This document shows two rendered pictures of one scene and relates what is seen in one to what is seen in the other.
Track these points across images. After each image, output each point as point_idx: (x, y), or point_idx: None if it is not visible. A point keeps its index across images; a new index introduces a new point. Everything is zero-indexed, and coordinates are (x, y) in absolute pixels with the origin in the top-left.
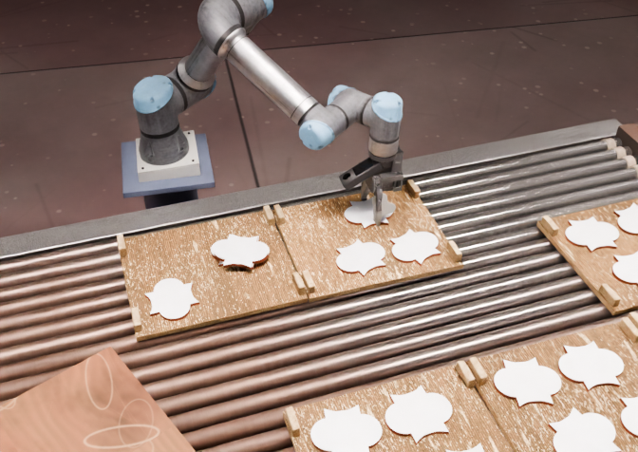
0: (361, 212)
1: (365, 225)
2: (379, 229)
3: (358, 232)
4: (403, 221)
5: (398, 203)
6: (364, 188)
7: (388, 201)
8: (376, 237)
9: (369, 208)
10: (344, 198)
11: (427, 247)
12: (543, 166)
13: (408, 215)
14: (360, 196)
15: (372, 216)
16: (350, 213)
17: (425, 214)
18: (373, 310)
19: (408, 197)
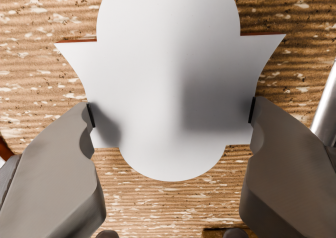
0: (176, 65)
1: (70, 56)
2: (68, 104)
3: (47, 4)
4: (106, 184)
5: (197, 194)
6: (276, 157)
7: (217, 175)
8: (11, 77)
9: (191, 110)
10: (329, 13)
11: None
12: None
13: (135, 201)
14: (301, 97)
15: (130, 104)
16: (184, 4)
17: (131, 232)
18: None
19: (212, 220)
